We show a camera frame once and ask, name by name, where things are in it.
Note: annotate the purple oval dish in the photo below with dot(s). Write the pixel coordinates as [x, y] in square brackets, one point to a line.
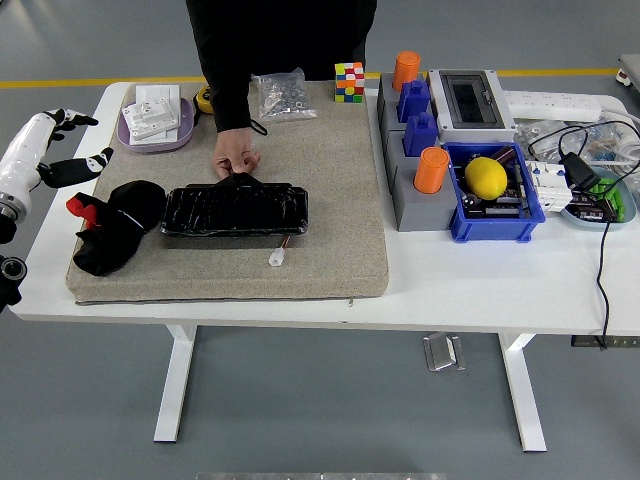
[187, 120]

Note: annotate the white cart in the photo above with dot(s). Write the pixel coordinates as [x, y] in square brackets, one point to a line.
[632, 70]

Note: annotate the black rag with red patch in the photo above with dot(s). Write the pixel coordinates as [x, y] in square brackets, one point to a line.
[125, 210]

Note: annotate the clear bag of small parts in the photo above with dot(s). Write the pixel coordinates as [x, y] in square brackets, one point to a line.
[530, 135]

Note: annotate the blue plastic bin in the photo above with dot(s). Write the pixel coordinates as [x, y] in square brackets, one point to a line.
[492, 230]

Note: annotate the person's right forearm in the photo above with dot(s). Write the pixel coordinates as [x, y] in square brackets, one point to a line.
[230, 100]

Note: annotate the brown cylinder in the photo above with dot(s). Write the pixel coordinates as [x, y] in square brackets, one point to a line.
[504, 155]

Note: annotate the person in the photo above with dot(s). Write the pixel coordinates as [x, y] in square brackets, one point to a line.
[280, 35]

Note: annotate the clear bag of screws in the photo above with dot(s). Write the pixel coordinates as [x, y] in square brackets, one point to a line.
[282, 97]

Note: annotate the large white switch plate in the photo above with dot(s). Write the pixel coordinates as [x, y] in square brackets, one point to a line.
[157, 92]

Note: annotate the white table leg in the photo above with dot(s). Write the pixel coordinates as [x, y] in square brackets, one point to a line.
[522, 400]
[175, 390]

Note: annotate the blue block with knob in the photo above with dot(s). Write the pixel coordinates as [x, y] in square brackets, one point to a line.
[412, 100]
[420, 135]

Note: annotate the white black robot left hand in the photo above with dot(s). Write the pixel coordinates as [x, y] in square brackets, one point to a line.
[25, 150]

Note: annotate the white terminal block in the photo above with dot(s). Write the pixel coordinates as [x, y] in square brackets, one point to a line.
[550, 192]

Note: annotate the table control panel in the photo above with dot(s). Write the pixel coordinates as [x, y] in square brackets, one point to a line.
[625, 342]

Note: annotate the colourful puzzle cube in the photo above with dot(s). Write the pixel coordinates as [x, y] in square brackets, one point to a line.
[349, 82]

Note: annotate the white electrical distribution box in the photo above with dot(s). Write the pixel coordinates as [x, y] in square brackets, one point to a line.
[470, 102]

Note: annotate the clear bag of blue parts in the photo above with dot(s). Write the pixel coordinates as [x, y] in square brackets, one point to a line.
[607, 137]

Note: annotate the small white switch plate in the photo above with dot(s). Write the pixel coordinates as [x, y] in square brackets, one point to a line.
[150, 117]

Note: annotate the steel ball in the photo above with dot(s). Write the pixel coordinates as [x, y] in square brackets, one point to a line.
[470, 201]

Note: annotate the dark circuit board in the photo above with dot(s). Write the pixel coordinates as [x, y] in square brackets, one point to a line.
[500, 207]

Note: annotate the yellow lemon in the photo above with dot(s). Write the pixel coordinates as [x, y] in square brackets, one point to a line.
[485, 177]

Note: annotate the green plastic part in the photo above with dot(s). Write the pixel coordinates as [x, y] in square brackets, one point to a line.
[617, 205]

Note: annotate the person's right hand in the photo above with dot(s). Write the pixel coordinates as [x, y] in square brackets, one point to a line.
[232, 150]

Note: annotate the white power strip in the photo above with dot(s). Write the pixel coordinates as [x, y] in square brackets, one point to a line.
[550, 102]

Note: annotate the yellow tape measure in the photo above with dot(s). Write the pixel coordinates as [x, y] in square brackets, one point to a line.
[204, 100]

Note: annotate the grey-brown mat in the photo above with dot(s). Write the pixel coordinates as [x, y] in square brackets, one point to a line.
[325, 200]

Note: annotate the light blue dish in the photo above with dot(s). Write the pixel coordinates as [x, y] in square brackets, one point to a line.
[595, 224]

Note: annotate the orange cylinder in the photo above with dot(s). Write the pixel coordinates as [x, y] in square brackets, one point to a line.
[430, 170]
[406, 67]

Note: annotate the glossy black panel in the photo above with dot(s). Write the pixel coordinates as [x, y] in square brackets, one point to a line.
[235, 210]

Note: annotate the dark relay module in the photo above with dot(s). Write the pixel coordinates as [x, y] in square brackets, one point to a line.
[590, 212]

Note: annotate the grey holder block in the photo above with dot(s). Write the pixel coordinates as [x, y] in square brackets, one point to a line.
[425, 212]
[387, 107]

